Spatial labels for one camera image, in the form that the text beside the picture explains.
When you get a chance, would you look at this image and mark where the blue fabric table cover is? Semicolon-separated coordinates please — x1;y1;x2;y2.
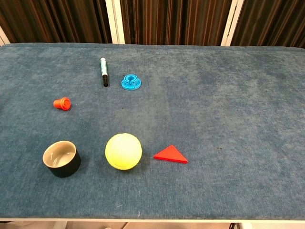
0;42;305;219

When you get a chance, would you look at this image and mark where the blue round flanged part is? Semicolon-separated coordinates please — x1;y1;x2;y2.
121;74;142;91

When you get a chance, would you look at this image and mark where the black and white marker pen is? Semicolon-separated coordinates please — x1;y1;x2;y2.
100;57;110;87

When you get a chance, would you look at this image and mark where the small red peg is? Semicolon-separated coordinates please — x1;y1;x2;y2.
53;96;72;111

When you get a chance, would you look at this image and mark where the black cup with beige inside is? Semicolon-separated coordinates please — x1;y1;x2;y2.
42;140;81;178

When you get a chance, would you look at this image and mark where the red triangular block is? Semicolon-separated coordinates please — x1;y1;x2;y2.
153;145;189;165

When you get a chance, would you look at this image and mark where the white vertical frame post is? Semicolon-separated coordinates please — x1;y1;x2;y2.
0;25;10;47
105;0;125;44
220;0;245;47

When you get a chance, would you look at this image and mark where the dark striped curtain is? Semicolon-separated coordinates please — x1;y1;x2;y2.
0;0;305;49

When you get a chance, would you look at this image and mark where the yellow tennis ball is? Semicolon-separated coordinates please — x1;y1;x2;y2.
105;133;143;171

